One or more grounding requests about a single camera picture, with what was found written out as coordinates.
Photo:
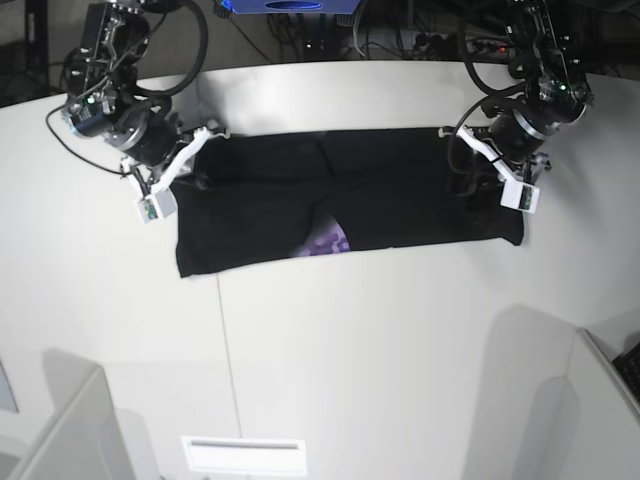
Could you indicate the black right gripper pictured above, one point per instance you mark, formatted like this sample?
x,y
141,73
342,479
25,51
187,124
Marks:
x,y
151,139

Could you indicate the white table slot plate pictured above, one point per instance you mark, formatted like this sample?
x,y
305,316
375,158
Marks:
x,y
246,457

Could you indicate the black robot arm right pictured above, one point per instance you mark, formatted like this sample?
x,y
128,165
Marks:
x,y
104,98

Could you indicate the black keyboard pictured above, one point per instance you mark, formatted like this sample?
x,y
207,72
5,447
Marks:
x,y
628,367

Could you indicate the white partition panel left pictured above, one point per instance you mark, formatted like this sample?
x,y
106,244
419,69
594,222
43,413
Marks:
x,y
86,436

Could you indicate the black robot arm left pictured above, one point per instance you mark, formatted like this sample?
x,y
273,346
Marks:
x,y
551,90

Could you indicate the black T-shirt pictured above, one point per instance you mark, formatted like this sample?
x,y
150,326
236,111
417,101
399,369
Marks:
x,y
289,196

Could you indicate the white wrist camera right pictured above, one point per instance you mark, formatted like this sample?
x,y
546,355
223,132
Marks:
x,y
155,201

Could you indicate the blue box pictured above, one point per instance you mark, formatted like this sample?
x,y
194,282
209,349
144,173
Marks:
x,y
251,7

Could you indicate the white power strip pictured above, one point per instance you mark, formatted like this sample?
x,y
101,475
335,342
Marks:
x,y
445,47

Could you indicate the white partition panel right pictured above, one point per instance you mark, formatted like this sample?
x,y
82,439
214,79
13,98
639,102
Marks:
x,y
583,424

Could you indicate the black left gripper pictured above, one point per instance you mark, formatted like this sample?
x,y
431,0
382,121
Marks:
x,y
516,137

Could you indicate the white partition panel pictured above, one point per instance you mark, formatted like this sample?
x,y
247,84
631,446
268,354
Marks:
x,y
583,424
86,436

